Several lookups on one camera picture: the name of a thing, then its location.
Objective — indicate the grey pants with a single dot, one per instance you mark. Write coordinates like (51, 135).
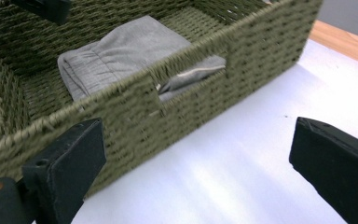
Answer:
(121, 53)

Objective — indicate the green woven basket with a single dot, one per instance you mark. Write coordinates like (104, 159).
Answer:
(199, 102)

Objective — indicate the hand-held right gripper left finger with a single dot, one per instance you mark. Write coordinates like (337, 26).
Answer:
(68, 168)

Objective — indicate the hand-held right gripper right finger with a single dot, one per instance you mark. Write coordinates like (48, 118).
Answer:
(338, 165)

